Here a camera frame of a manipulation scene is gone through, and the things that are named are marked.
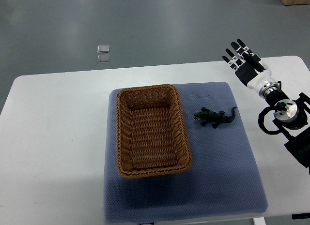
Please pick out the dark toy crocodile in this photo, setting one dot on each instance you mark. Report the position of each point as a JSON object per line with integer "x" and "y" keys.
{"x": 216, "y": 118}

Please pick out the black table control panel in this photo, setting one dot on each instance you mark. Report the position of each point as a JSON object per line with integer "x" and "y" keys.
{"x": 301, "y": 216}

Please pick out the black white robotic hand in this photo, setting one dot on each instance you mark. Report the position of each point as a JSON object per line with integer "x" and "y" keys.
{"x": 250, "y": 69}

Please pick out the brown wicker basket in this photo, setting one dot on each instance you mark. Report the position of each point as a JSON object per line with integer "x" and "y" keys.
{"x": 151, "y": 134}

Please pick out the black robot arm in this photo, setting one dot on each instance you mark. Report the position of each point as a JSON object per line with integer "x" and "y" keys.
{"x": 288, "y": 115}

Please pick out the blue grey cushion mat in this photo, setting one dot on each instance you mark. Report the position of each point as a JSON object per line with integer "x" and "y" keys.
{"x": 223, "y": 180}

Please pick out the upper metal floor plate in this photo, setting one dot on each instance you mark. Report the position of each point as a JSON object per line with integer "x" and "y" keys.
{"x": 103, "y": 48}

